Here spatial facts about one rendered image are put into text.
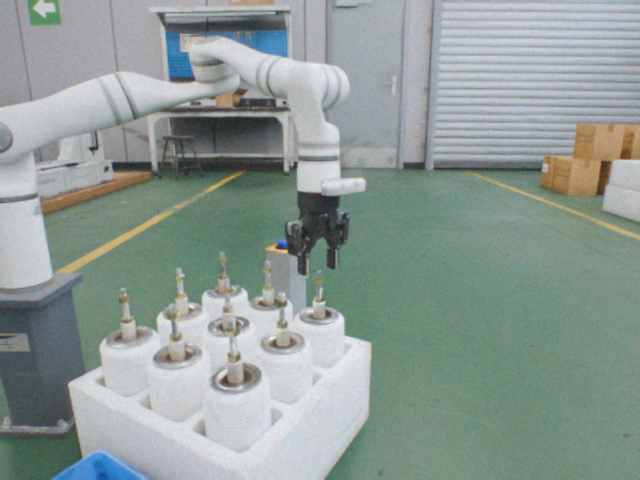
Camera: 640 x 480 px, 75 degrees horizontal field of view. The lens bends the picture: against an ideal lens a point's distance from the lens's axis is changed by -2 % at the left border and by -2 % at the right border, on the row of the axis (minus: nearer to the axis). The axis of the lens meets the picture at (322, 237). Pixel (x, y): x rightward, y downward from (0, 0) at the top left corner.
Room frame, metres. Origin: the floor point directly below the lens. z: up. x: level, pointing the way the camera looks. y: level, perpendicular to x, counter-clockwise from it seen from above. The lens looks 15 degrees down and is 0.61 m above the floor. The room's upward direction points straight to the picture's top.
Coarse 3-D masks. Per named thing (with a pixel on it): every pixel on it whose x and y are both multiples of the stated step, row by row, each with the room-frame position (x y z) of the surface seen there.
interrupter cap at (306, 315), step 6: (312, 306) 0.77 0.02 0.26; (300, 312) 0.75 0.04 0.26; (306, 312) 0.75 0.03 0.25; (312, 312) 0.75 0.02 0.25; (330, 312) 0.75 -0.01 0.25; (336, 312) 0.75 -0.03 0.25; (300, 318) 0.72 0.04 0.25; (306, 318) 0.72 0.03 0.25; (312, 318) 0.73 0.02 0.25; (324, 318) 0.73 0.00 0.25; (330, 318) 0.72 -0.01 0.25; (336, 318) 0.72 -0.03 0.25; (312, 324) 0.70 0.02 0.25; (318, 324) 0.70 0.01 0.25; (324, 324) 0.70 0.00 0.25
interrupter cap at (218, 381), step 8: (224, 368) 0.56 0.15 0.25; (248, 368) 0.56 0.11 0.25; (256, 368) 0.56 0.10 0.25; (216, 376) 0.53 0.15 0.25; (224, 376) 0.54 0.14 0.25; (248, 376) 0.54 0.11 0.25; (256, 376) 0.54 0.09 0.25; (216, 384) 0.52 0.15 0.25; (224, 384) 0.52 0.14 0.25; (232, 384) 0.52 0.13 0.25; (240, 384) 0.52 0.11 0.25; (248, 384) 0.52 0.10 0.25; (256, 384) 0.52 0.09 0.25; (216, 392) 0.50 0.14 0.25; (224, 392) 0.50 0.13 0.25; (232, 392) 0.50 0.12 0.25; (240, 392) 0.50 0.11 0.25
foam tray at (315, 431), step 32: (352, 352) 0.73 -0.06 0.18; (96, 384) 0.62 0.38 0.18; (320, 384) 0.62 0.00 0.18; (352, 384) 0.69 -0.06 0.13; (96, 416) 0.59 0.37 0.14; (128, 416) 0.54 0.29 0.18; (160, 416) 0.54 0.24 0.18; (192, 416) 0.54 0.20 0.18; (288, 416) 0.54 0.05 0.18; (320, 416) 0.59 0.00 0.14; (352, 416) 0.70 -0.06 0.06; (96, 448) 0.60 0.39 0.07; (128, 448) 0.55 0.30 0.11; (160, 448) 0.51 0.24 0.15; (192, 448) 0.48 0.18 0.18; (224, 448) 0.48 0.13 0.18; (256, 448) 0.48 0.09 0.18; (288, 448) 0.51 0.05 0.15; (320, 448) 0.59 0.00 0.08
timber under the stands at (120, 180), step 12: (120, 180) 3.97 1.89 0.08; (132, 180) 4.18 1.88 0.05; (144, 180) 4.47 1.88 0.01; (72, 192) 3.28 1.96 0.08; (84, 192) 3.34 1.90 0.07; (96, 192) 3.51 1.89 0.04; (108, 192) 3.70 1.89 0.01; (48, 204) 2.88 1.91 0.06; (60, 204) 3.01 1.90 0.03; (72, 204) 3.16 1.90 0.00
